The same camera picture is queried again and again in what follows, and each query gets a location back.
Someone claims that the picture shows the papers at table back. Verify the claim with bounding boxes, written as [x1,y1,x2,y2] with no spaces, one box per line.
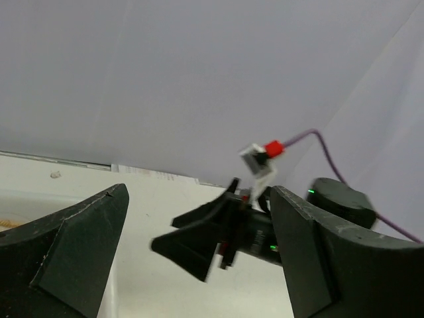
[111,164,199,184]

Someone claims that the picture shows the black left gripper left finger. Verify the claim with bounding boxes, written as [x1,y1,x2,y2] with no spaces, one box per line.
[1,184,129,317]

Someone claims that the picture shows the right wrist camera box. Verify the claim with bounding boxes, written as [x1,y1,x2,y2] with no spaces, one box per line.
[239,140,285,203]

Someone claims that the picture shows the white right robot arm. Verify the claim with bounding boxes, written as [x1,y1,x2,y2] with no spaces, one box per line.
[150,178,377,282]

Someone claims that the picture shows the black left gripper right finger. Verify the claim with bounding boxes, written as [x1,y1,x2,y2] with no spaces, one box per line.
[270,186,423,317]

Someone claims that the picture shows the white plastic bin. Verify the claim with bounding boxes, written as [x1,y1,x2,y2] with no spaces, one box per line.
[1,189,119,318]

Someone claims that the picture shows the woven bamboo triangular tray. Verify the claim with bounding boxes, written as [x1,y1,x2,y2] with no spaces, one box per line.
[0,219,20,229]

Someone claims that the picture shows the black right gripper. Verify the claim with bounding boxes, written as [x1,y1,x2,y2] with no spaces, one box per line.
[150,178,282,282]

